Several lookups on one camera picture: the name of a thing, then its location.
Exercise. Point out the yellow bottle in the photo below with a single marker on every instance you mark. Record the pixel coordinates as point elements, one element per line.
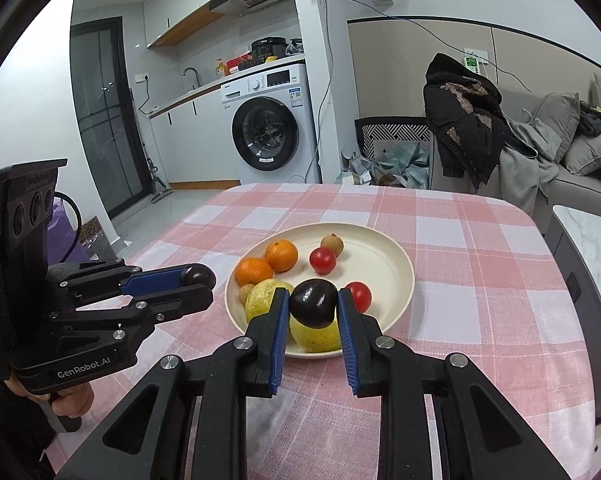
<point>221,69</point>

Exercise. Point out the brown patterned bag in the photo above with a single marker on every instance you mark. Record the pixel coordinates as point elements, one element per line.
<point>91,237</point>

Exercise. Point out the grey garment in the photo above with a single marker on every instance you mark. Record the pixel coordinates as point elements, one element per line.
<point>523,170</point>

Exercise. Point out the brown longan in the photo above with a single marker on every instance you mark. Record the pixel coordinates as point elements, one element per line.
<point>331,244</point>
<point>245,293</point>

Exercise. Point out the dark clothes pile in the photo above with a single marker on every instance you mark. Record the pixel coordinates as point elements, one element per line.
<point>598,120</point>

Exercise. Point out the kitchen faucet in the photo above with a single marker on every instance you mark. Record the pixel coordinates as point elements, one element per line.
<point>193,77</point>

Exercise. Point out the dark purple plum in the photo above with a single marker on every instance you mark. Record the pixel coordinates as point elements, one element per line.
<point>200,275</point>
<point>313,304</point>

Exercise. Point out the white washing machine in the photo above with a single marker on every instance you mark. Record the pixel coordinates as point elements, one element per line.
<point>280,85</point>

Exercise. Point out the rough yellow guava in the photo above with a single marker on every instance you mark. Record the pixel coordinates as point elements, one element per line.
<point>263,302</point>

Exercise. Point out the pink checkered tablecloth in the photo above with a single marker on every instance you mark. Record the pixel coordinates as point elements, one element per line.
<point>455,270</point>

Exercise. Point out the teal plastic bag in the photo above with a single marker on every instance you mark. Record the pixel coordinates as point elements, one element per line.
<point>405,162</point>

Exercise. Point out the purple bag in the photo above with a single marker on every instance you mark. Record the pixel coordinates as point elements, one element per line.
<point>60,230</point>

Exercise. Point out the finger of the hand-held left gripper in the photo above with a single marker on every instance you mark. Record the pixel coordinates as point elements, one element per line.
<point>150,280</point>
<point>180,302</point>

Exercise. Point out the grey sofa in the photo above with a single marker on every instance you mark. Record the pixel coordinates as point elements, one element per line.
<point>580,190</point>

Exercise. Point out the grey cushion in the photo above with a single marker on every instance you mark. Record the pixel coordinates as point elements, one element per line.
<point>555,125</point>
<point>593,155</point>

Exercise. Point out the cream oval plate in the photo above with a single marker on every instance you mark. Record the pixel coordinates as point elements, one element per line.
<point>375,255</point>

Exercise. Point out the large orange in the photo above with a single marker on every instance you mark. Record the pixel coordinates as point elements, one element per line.
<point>254,271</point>

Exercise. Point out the smooth yellow guava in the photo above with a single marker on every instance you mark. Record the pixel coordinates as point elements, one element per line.
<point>315,337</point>

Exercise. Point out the white wall cabinet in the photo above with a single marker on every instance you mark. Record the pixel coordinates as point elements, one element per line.
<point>190,0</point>

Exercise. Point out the black patterned storage basket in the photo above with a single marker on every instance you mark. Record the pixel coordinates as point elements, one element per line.
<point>395,132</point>

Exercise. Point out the white kitchen counter cabinet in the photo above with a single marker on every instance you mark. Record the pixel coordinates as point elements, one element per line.
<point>195,130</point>

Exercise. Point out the white marble side table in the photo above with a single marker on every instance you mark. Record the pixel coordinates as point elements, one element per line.
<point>595,245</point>

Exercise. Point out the person's left hand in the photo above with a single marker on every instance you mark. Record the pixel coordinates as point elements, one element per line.
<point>73,400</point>

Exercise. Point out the black glass door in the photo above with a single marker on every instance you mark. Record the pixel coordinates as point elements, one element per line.
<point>105,120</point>

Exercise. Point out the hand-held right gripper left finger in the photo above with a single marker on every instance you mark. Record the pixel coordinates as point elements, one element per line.
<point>280,345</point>

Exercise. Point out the small orange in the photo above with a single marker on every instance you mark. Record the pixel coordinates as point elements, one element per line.
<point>281,255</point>

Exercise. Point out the red container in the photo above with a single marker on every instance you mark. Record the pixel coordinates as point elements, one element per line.
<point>239,64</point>

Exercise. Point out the red tomato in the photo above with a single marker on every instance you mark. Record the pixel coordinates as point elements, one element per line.
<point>322,260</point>
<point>360,296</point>

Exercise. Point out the black rice cooker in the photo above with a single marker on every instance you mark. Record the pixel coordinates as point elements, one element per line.
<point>268,50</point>

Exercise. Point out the black jacket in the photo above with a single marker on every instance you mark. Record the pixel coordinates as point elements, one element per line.
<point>460,125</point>

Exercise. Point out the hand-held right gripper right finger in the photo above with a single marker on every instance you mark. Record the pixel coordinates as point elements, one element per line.
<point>348,345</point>

